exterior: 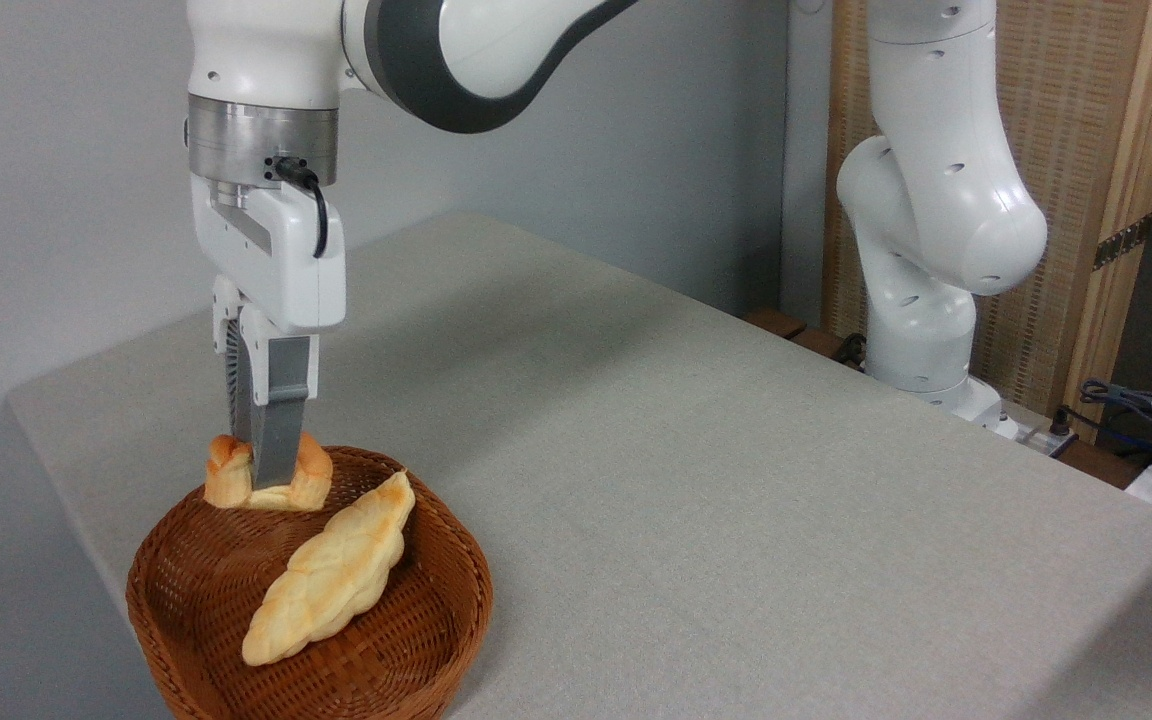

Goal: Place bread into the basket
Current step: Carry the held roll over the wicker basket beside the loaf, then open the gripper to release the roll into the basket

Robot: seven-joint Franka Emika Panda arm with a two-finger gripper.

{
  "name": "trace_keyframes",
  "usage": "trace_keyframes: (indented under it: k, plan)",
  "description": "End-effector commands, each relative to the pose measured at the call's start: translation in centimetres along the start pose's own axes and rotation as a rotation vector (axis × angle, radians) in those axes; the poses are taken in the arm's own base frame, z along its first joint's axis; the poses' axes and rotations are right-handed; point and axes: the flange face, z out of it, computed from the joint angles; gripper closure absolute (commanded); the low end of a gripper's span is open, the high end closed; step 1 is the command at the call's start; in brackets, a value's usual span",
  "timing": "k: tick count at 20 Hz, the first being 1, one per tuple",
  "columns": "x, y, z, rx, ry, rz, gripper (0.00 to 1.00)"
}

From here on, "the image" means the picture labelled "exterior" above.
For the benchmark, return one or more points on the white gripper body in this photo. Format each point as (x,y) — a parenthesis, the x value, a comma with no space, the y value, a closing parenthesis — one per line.
(286,270)

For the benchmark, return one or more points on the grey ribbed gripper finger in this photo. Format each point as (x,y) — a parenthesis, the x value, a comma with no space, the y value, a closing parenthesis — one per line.
(234,380)
(281,420)

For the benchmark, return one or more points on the round orange bread roll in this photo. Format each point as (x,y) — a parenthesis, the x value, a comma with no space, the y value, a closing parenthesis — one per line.
(314,480)

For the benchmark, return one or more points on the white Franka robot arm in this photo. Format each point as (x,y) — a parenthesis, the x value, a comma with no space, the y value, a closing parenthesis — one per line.
(496,50)

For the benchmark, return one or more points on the long pale braided bread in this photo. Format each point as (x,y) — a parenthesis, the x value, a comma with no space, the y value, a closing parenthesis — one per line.
(331,570)

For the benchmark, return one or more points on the brown wicker basket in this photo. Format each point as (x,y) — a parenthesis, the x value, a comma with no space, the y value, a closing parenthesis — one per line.
(416,620)

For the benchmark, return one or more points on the metal hinge on panel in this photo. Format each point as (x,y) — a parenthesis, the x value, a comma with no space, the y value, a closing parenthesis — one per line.
(1124,241)

